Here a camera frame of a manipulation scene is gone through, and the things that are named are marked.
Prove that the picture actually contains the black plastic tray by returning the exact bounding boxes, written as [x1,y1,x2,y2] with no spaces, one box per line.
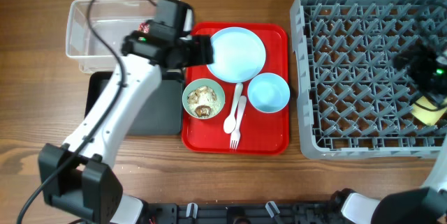
[84,71,184,136]

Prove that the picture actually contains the red snack wrapper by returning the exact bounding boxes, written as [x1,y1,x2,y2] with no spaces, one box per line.
[138,22,149,33]

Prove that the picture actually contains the green bowl with food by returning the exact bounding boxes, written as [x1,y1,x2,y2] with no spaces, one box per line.
[182,78,226,119]

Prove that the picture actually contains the light blue plate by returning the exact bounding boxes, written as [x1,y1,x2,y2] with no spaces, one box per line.
[207,27,267,83]

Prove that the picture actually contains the grey dishwasher rack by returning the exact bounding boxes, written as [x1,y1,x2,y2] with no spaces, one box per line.
[290,0,446,159]

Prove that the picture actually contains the white plastic fork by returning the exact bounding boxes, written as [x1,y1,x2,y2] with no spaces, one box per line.
[230,96,247,150]

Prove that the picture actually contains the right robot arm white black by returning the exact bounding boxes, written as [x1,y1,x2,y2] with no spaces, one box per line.
[340,44,446,223]

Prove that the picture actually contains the red serving tray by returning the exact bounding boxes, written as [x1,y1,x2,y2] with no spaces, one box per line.
[182,22,289,155]

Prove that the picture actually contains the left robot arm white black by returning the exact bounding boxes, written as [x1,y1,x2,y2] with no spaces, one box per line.
[38,0,213,223]

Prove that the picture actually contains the white plastic spoon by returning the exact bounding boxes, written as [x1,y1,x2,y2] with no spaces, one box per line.
[223,83,243,134]

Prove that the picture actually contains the yellow plastic cup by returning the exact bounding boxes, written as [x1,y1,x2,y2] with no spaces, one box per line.
[411,96,446,126]

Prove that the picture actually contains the clear plastic waste bin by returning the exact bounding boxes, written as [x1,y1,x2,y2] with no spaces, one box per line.
[66,0,156,73]

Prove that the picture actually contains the light blue bowl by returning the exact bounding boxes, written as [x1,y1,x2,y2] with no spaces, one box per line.
[247,73,291,114]

